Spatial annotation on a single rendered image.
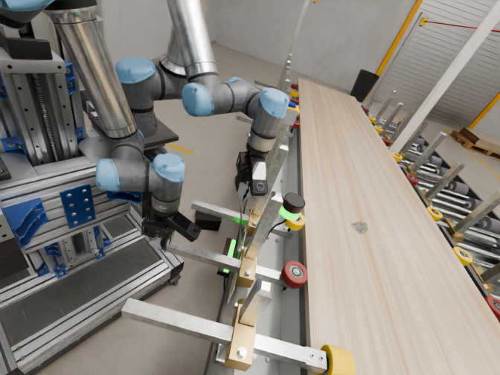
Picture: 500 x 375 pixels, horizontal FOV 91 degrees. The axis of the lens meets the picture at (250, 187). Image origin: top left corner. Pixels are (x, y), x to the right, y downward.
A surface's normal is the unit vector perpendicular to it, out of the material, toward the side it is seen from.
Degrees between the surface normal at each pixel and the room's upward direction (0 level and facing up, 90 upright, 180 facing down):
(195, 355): 0
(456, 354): 0
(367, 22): 90
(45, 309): 0
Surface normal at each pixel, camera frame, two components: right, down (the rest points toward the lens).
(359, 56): -0.21, 0.57
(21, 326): 0.27, -0.75
